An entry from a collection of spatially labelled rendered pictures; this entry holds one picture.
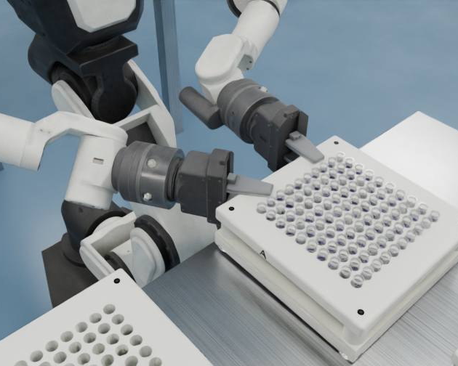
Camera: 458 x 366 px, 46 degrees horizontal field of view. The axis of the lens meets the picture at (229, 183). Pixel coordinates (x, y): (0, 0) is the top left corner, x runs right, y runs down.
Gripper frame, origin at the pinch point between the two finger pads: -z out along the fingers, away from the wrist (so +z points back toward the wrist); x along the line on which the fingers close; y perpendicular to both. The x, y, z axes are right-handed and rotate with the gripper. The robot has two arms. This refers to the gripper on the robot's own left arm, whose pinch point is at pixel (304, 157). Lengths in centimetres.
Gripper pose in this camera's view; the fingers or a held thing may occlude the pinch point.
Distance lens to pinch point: 82.4
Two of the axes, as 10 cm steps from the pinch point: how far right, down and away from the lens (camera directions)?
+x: 0.0, 7.4, 6.7
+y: -8.3, 3.7, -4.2
